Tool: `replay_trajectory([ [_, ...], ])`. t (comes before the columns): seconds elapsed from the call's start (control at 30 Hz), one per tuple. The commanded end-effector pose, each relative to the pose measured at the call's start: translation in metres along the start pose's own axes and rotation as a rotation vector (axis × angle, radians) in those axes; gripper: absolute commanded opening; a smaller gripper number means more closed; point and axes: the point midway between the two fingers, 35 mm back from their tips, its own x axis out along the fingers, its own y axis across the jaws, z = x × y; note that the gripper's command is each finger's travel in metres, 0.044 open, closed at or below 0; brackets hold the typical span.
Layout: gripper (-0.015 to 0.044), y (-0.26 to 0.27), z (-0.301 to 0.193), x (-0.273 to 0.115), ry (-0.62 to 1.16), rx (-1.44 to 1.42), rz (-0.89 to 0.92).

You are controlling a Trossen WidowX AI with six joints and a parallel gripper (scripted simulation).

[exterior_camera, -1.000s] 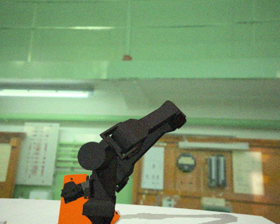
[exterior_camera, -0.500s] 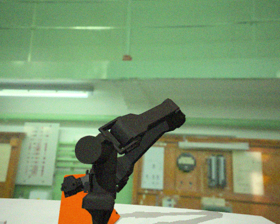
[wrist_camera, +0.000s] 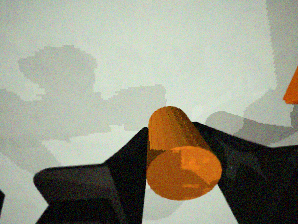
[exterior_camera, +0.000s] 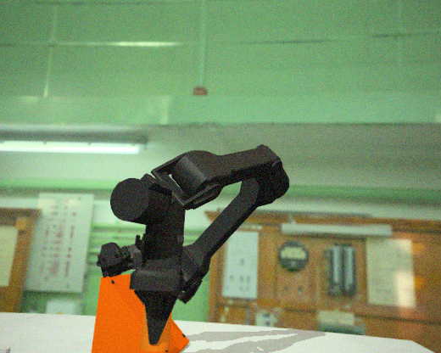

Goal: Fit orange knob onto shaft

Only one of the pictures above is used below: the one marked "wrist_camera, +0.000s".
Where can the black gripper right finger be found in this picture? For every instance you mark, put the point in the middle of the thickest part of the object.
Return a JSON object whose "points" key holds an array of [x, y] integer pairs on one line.
{"points": [[253, 177]]}

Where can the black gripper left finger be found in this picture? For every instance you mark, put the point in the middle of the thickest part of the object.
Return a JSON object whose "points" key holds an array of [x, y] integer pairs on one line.
{"points": [[121, 179]]}

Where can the orange knob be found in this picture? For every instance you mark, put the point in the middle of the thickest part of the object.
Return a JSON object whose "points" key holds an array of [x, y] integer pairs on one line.
{"points": [[180, 164]]}

